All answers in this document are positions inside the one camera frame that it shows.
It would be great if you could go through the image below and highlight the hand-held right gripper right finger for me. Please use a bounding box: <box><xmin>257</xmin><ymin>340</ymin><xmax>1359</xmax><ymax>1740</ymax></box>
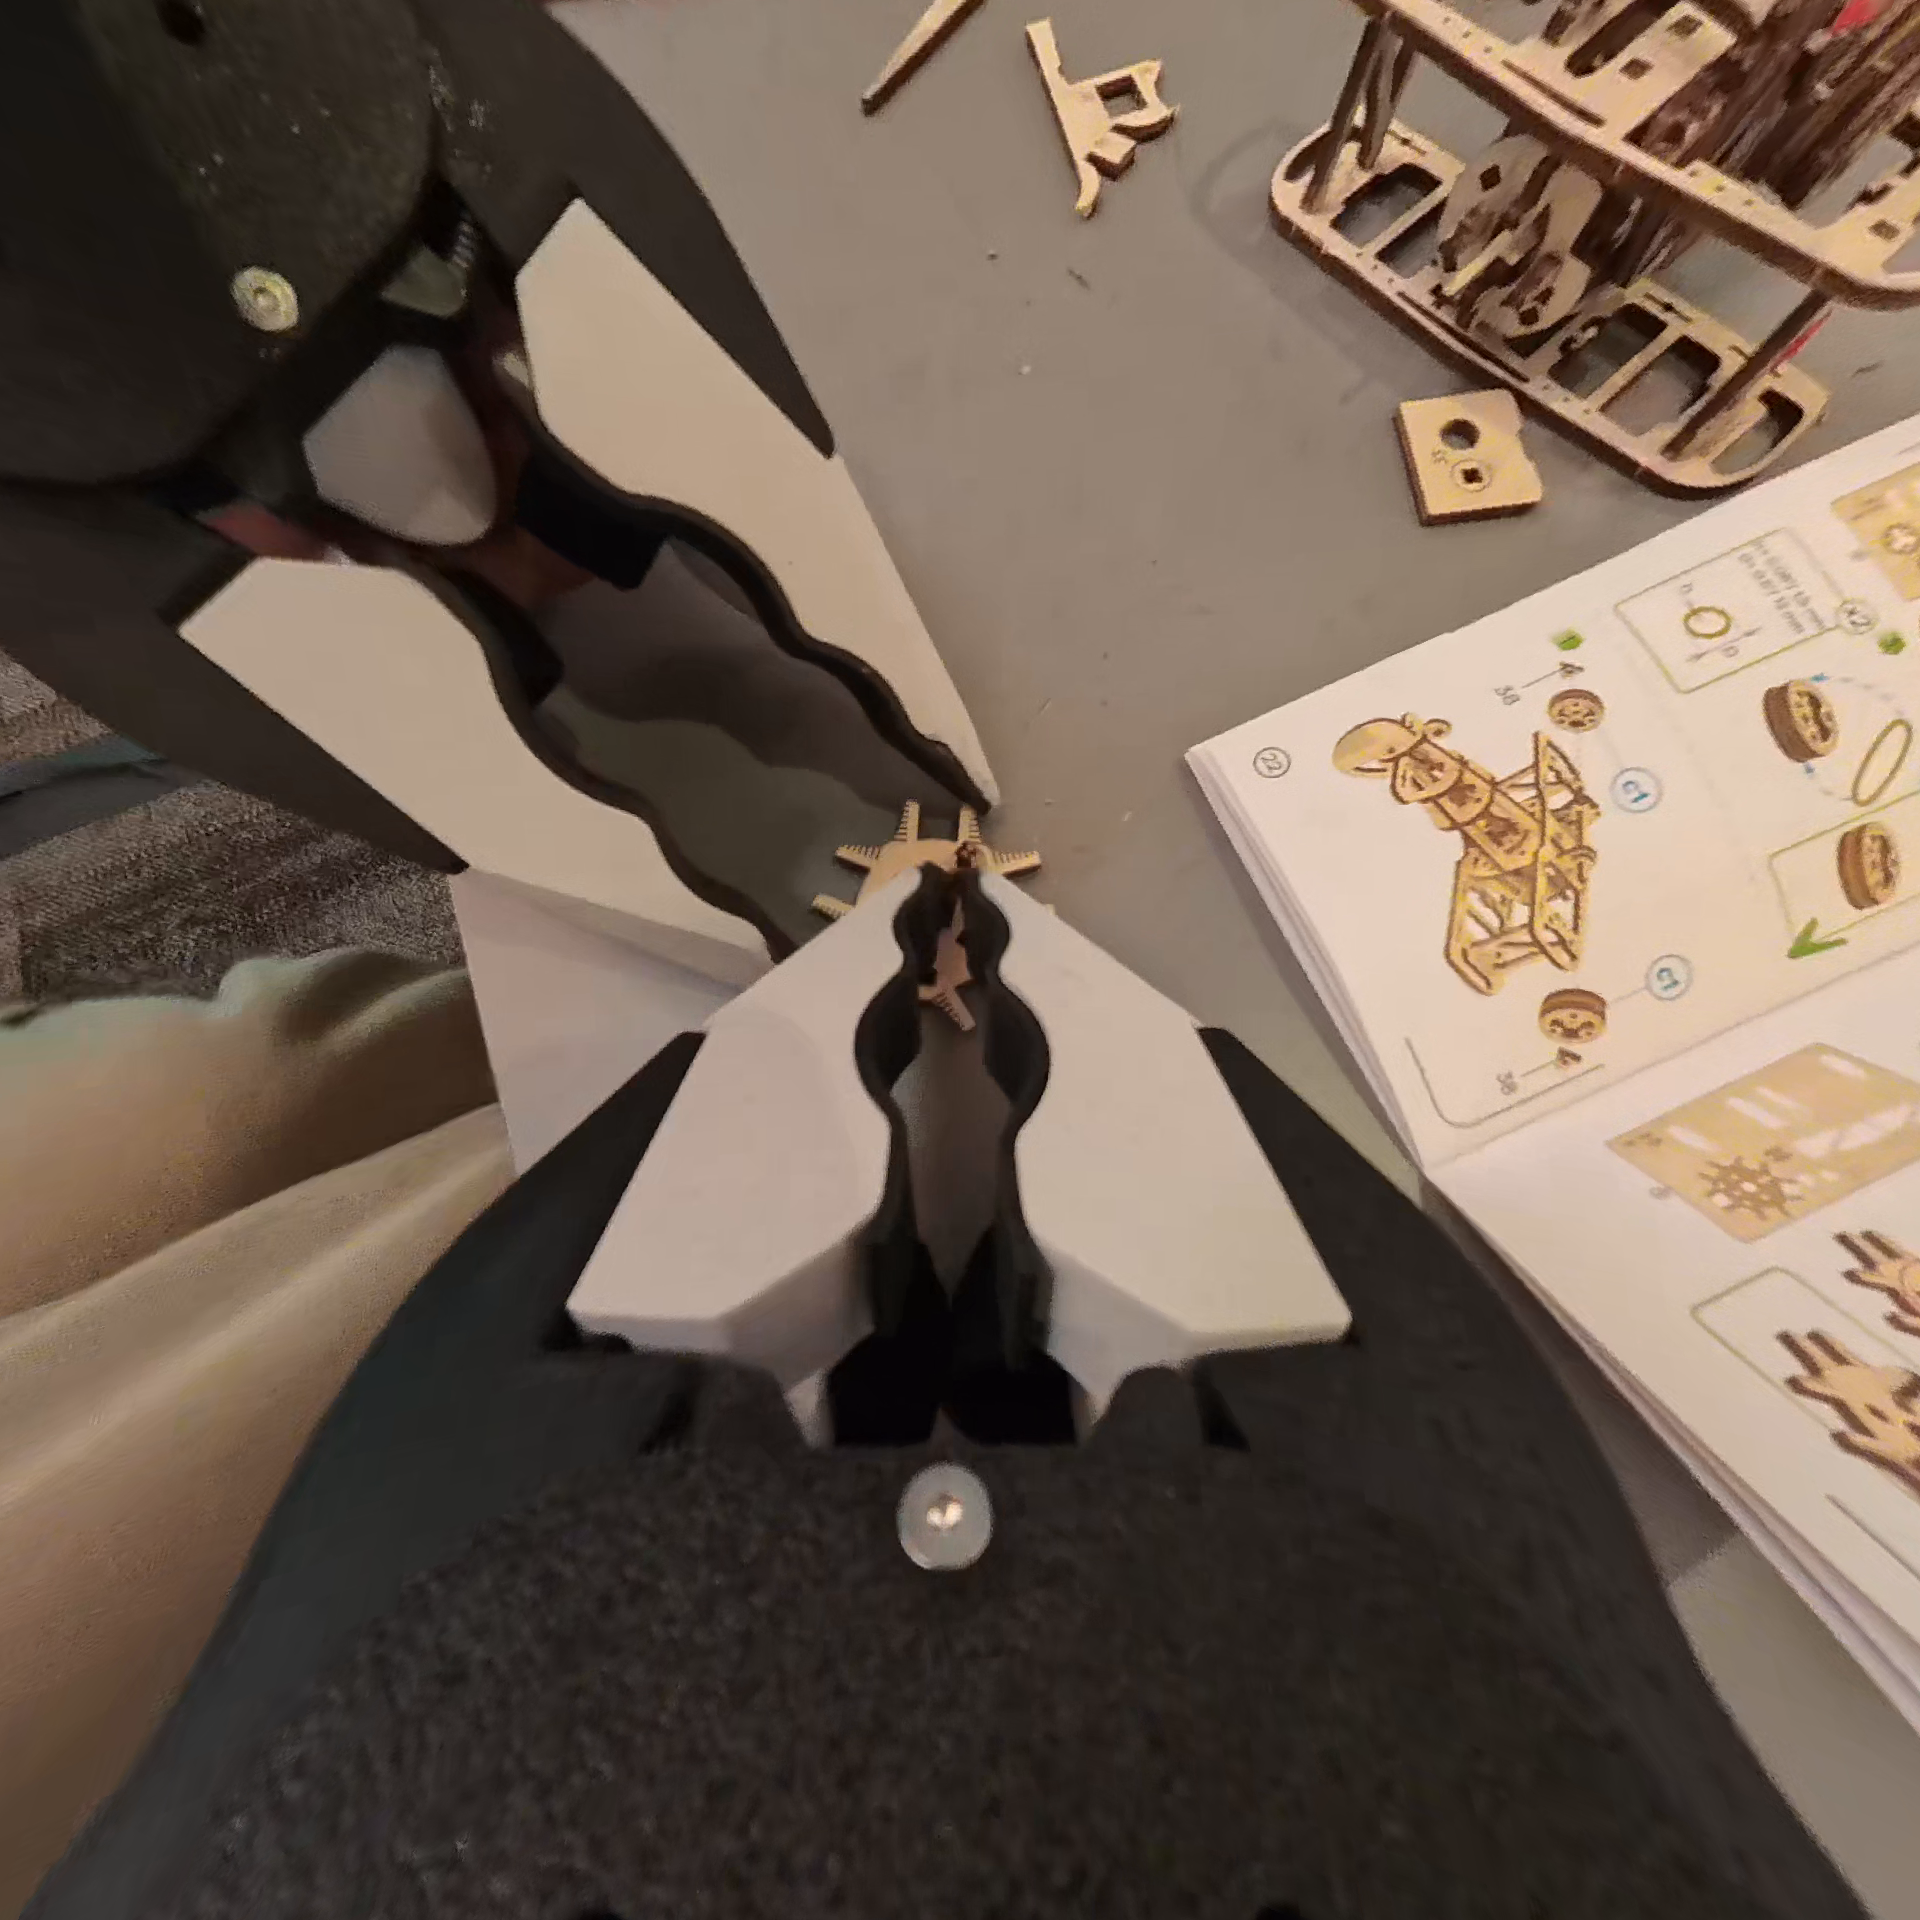
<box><xmin>960</xmin><ymin>866</ymin><xmax>1355</xmax><ymax>1449</ymax></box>

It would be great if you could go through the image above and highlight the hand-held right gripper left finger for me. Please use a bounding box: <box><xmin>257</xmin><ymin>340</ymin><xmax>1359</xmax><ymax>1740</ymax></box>
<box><xmin>568</xmin><ymin>866</ymin><xmax>962</xmax><ymax>1449</ymax></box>

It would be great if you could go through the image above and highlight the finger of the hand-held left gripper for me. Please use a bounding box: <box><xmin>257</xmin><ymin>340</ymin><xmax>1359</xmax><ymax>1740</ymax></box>
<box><xmin>510</xmin><ymin>198</ymin><xmax>1002</xmax><ymax>825</ymax></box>
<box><xmin>177</xmin><ymin>548</ymin><xmax>806</xmax><ymax>965</ymax></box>

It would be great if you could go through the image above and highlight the small wooden gear piece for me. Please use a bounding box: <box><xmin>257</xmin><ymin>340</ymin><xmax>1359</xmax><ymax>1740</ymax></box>
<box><xmin>810</xmin><ymin>799</ymin><xmax>1047</xmax><ymax>1040</ymax></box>

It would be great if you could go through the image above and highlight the grey desk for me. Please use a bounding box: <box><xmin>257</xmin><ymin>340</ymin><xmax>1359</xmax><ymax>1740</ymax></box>
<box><xmin>447</xmin><ymin>0</ymin><xmax>1920</xmax><ymax>1920</ymax></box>

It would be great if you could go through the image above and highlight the white instruction booklet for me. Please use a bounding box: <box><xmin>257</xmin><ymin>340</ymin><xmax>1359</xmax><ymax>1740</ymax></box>
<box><xmin>1186</xmin><ymin>413</ymin><xmax>1920</xmax><ymax>1729</ymax></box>

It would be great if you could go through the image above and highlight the thin wooden stick piece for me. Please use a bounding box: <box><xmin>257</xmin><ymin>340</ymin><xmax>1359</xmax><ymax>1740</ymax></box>
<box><xmin>860</xmin><ymin>0</ymin><xmax>989</xmax><ymax>115</ymax></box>

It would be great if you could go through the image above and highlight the person's beige trouser leg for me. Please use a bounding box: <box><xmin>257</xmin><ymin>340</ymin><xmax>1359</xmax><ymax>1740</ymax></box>
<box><xmin>0</xmin><ymin>954</ymin><xmax>521</xmax><ymax>1893</ymax></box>

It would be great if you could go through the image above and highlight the square wooden piece with holes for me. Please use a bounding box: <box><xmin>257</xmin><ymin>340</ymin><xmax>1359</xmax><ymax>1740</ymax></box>
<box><xmin>1392</xmin><ymin>384</ymin><xmax>1544</xmax><ymax>529</ymax></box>

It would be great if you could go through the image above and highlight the wooden airplane model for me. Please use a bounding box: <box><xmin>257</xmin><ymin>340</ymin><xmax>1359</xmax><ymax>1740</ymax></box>
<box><xmin>1270</xmin><ymin>0</ymin><xmax>1920</xmax><ymax>499</ymax></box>

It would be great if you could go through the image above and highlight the wooden bracket piece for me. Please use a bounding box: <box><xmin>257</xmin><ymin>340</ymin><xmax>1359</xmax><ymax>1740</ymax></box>
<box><xmin>1024</xmin><ymin>16</ymin><xmax>1182</xmax><ymax>221</ymax></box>

